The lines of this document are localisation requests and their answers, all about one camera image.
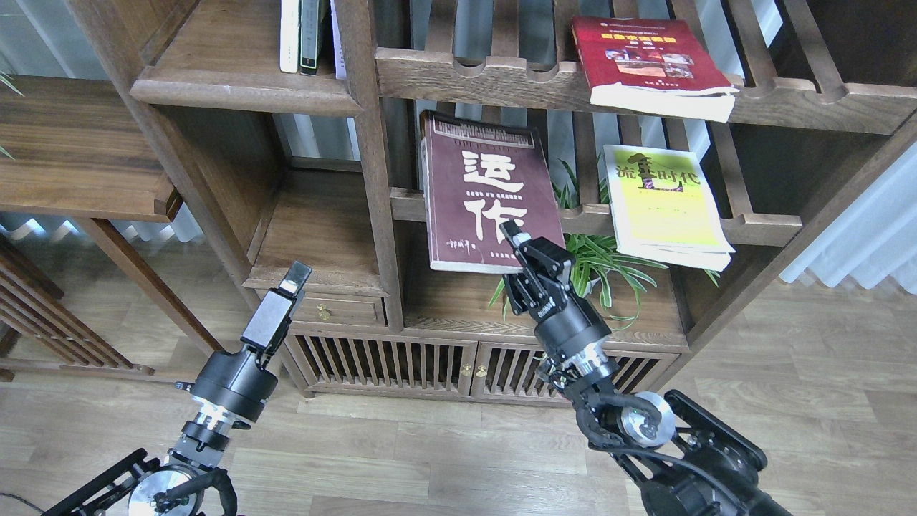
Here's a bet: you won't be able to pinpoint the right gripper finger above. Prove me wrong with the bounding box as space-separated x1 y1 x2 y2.
500 219 531 269

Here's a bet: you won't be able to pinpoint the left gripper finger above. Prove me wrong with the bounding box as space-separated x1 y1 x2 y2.
281 261 312 296

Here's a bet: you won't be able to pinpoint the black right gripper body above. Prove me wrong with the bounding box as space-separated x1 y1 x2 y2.
504 239 610 370

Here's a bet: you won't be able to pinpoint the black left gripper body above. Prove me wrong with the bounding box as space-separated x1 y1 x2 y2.
175 290 296 422

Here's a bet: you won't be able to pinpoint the maroon book white characters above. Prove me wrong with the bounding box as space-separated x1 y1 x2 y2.
421 110 564 274

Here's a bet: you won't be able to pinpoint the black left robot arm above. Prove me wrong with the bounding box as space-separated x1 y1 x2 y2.
48 262 312 515

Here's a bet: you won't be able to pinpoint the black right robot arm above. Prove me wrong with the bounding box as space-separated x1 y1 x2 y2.
500 220 788 515

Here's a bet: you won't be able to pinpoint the red book on shelf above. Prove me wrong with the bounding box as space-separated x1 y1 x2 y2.
571 16 738 122

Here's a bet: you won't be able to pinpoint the spider plant green leaves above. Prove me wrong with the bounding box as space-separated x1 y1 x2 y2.
487 159 720 332

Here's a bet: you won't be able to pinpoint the dark wooden bookshelf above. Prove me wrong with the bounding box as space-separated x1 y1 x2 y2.
67 1 915 404

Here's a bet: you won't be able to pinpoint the yellow green book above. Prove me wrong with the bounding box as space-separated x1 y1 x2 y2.
605 145 734 272

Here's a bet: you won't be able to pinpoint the pale upright book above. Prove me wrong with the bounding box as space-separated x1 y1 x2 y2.
330 0 347 80

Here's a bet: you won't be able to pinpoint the wooden side table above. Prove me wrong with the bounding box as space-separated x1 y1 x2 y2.
1 76 220 355

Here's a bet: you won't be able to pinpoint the white upright book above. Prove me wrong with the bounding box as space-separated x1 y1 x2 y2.
279 0 301 73

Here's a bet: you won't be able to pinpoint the white curtain right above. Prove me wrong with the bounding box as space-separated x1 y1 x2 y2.
779 145 916 295

